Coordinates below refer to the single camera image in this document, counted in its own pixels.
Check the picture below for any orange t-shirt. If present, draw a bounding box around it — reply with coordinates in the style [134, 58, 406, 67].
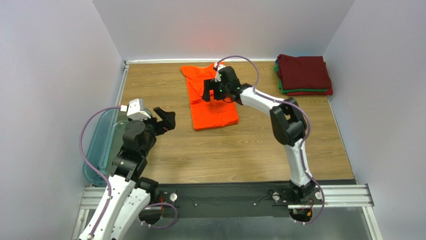
[180, 64, 240, 131]

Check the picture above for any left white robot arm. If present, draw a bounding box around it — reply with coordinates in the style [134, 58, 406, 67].
[78, 105, 178, 240]

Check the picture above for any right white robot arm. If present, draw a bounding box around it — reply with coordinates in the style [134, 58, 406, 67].
[202, 63, 316, 204]

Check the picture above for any clear blue plastic bin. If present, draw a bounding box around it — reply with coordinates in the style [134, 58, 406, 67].
[86, 109, 129, 178]

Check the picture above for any folded maroon t-shirt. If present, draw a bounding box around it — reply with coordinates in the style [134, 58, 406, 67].
[277, 54, 332, 92]

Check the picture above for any folded red t-shirt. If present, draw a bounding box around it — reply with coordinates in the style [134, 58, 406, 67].
[286, 88, 334, 97]

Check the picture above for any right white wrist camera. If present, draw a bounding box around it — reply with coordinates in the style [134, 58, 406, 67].
[213, 62, 226, 82]

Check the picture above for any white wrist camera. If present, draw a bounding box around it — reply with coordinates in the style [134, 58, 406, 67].
[119, 98, 153, 121]
[213, 62, 226, 82]

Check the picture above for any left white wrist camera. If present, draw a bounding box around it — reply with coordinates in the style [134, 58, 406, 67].
[119, 98, 153, 121]

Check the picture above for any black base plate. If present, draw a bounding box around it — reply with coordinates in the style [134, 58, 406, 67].
[146, 179, 357, 220]

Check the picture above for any aluminium frame rail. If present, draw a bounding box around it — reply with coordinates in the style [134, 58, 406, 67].
[71, 184, 383, 240]

